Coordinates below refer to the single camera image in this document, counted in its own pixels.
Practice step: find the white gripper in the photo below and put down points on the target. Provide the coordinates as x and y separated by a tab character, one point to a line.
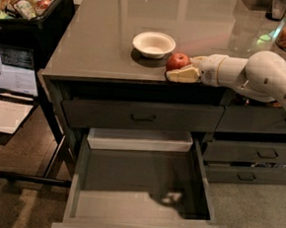
210	69

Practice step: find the computer monitor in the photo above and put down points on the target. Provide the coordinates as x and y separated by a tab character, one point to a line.
17	70

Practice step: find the white paper sheet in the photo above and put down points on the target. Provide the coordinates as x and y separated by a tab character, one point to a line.
12	115

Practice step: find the open grey middle drawer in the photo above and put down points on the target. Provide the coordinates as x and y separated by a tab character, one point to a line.
135	189

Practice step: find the grey bottom right drawer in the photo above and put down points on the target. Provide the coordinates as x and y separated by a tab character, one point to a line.
245	175

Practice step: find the chip bags in drawer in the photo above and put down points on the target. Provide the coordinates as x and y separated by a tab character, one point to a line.
240	100

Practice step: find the grey top left drawer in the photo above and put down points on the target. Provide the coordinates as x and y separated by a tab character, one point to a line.
140	115

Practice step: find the red apple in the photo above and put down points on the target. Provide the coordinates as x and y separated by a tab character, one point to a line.
177	61

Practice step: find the grey middle right drawer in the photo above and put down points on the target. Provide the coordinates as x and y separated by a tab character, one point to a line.
250	151

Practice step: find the clear plastic bin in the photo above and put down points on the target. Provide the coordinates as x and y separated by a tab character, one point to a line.
134	140

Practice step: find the white paper bowl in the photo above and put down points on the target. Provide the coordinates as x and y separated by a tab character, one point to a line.
154	44

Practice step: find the grey top right drawer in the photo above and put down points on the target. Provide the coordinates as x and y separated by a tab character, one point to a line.
252	120

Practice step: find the black stand base bar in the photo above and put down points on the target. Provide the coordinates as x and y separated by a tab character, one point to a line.
12	176

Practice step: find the black bin with snacks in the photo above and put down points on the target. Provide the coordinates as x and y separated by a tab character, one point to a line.
39	24

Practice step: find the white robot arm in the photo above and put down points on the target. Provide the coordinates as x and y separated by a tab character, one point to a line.
261	77

